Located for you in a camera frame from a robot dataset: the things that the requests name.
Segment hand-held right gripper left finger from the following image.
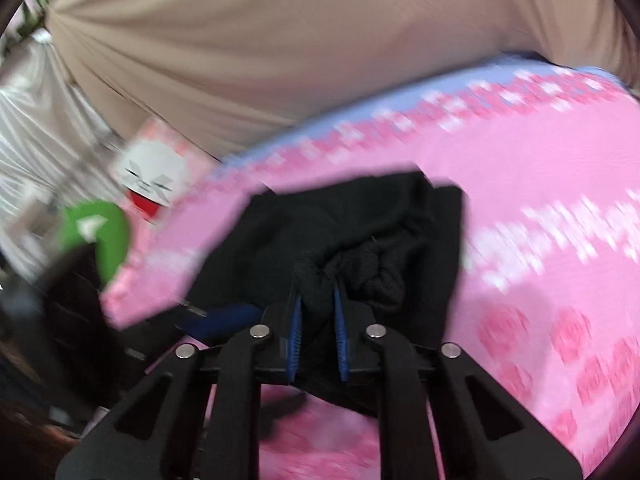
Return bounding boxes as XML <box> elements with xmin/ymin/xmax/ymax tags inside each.
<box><xmin>55</xmin><ymin>294</ymin><xmax>304</xmax><ymax>480</ymax></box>

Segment black pants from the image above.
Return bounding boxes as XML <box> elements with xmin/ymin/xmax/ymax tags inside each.
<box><xmin>187</xmin><ymin>170</ymin><xmax>471</xmax><ymax>418</ymax></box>

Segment pink floral bedsheet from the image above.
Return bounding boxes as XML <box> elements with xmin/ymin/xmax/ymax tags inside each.
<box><xmin>100</xmin><ymin>55</ymin><xmax>640</xmax><ymax>480</ymax></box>

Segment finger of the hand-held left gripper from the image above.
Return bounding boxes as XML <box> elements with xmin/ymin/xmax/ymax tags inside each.
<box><xmin>127</xmin><ymin>304</ymin><xmax>265</xmax><ymax>362</ymax></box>

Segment beige cloth drape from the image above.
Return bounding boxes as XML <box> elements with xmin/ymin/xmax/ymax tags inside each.
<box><xmin>45</xmin><ymin>0</ymin><xmax>632</xmax><ymax>158</ymax></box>

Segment green plush toy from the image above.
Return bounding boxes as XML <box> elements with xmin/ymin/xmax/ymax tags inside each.
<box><xmin>59</xmin><ymin>200</ymin><xmax>132</xmax><ymax>286</ymax></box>

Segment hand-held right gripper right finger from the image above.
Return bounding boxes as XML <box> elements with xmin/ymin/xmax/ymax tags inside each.
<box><xmin>331</xmin><ymin>287</ymin><xmax>584</xmax><ymax>480</ymax></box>

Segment white satin curtain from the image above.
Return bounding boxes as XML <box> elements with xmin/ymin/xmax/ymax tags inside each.
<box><xmin>0</xmin><ymin>30</ymin><xmax>121</xmax><ymax>281</ymax></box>

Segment dark blurred object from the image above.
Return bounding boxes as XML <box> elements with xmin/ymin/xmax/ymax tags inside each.
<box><xmin>0</xmin><ymin>247</ymin><xmax>132</xmax><ymax>426</ymax></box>

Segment rabbit face pillow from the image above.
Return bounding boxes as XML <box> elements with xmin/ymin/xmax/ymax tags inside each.
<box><xmin>111</xmin><ymin>121</ymin><xmax>213</xmax><ymax>226</ymax></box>

